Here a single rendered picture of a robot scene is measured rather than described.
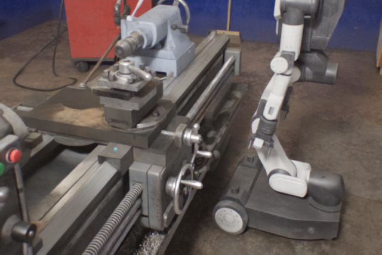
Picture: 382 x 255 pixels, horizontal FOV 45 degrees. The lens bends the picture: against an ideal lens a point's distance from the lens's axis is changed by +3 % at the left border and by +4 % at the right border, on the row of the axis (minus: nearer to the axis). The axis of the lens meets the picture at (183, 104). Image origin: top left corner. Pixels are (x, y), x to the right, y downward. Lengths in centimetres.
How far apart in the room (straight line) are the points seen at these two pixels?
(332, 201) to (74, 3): 314
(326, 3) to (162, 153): 102
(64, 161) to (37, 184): 17
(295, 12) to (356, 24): 370
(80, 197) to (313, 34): 130
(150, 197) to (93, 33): 314
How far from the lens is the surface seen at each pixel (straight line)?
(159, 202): 185
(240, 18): 587
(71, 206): 159
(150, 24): 238
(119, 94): 173
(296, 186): 263
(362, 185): 329
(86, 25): 478
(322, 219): 265
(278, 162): 263
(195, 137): 184
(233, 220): 266
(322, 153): 354
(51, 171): 199
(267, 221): 266
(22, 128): 145
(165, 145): 180
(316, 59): 233
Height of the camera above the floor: 180
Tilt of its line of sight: 26 degrees down
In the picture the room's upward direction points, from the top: straight up
